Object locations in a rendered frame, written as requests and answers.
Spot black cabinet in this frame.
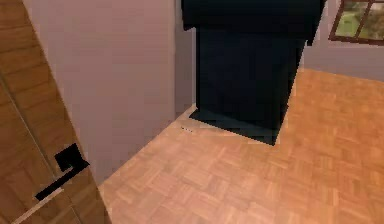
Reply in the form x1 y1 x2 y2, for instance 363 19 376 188
180 0 327 147

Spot brown framed window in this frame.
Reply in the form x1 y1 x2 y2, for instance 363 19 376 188
328 0 384 47

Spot black door handle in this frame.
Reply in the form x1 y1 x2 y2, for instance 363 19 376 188
34 143 90 202

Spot brown wooden room door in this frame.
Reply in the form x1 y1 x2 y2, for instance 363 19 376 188
0 0 112 224

